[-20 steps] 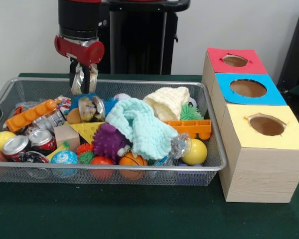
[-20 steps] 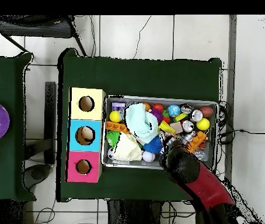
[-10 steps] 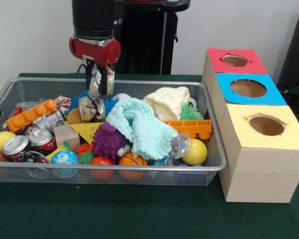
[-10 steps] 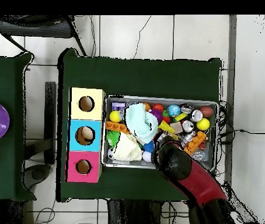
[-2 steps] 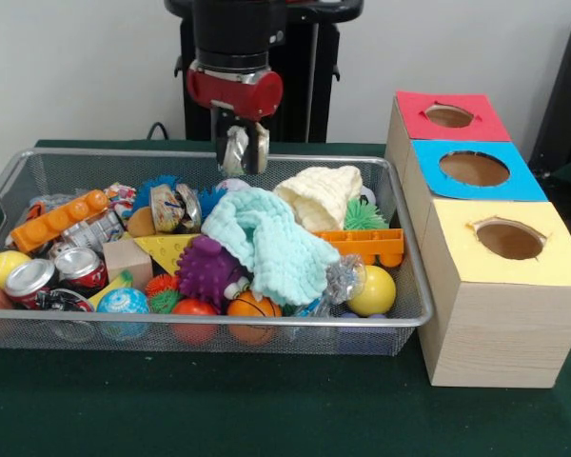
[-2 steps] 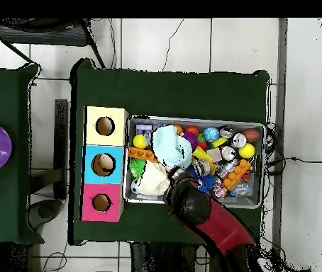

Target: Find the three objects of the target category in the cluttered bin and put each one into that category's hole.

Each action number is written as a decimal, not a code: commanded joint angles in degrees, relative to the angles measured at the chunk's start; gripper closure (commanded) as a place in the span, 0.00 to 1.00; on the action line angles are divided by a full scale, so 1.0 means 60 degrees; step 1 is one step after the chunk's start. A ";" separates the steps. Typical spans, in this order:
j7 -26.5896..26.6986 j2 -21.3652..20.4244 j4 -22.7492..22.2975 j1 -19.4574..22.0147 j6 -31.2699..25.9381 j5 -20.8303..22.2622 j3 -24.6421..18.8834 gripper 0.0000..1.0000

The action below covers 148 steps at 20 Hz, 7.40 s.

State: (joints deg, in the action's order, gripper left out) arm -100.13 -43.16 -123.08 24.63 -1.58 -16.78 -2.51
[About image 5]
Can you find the silver printed drink can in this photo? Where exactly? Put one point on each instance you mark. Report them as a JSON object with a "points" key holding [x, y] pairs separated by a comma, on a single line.
{"points": [[171, 209]]}

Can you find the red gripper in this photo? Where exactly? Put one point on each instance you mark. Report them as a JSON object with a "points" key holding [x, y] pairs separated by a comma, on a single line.
{"points": [[228, 93]]}

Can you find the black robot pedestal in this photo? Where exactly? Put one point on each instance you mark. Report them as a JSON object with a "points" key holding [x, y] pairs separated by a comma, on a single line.
{"points": [[326, 95]]}

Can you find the wooden box three holes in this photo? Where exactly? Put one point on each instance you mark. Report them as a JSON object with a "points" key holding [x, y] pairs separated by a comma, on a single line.
{"points": [[504, 333]]}

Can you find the orange studded toy brick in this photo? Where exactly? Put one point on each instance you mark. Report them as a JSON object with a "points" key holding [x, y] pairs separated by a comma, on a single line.
{"points": [[57, 221]]}

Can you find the purple spiky monster toy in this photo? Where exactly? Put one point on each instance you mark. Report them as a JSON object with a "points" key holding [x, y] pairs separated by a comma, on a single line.
{"points": [[204, 271]]}

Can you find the cream knitted cloth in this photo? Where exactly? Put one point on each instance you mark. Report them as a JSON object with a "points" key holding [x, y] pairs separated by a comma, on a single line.
{"points": [[323, 195]]}

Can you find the colourful patterned cloth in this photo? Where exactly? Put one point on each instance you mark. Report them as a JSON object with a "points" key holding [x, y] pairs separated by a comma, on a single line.
{"points": [[121, 195]]}

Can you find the orange toy basketball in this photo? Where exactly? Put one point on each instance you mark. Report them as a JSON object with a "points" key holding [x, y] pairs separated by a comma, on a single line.
{"points": [[252, 307]]}

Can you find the red soda can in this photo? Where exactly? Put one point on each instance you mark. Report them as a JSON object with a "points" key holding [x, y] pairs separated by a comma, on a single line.
{"points": [[28, 285]]}

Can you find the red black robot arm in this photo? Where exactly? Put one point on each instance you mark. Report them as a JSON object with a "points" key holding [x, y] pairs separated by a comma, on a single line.
{"points": [[238, 28]]}

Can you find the silver mesh bin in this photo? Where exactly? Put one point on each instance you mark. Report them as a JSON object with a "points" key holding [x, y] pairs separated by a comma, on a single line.
{"points": [[52, 335]]}

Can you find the orange wheeled toy brick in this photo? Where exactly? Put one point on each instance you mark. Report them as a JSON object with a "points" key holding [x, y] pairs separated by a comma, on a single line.
{"points": [[361, 243]]}

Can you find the mint green cloth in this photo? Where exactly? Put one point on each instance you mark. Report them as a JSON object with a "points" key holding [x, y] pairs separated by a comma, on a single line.
{"points": [[276, 247]]}

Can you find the plain yellow ball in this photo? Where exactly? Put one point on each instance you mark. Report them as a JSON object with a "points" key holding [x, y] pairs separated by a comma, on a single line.
{"points": [[373, 290]]}

